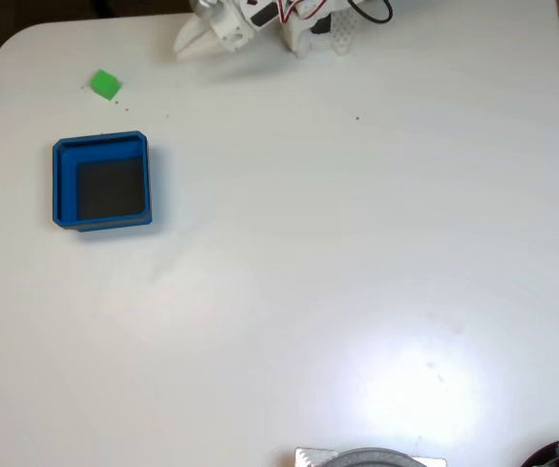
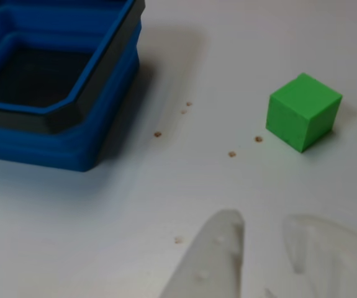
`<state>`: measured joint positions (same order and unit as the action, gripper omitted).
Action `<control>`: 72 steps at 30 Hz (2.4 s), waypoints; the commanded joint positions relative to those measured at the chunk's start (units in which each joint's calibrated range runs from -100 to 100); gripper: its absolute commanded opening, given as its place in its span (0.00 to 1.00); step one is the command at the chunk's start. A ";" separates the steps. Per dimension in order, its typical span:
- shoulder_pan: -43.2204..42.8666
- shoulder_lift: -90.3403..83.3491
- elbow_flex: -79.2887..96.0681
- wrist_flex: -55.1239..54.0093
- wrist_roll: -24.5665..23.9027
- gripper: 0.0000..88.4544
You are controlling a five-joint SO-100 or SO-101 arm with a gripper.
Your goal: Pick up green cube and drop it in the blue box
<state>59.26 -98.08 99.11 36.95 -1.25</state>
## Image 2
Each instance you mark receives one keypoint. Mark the green cube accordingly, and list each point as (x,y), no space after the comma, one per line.
(296,108)

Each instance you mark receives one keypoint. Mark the blue square box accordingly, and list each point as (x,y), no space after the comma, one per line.
(72,139)

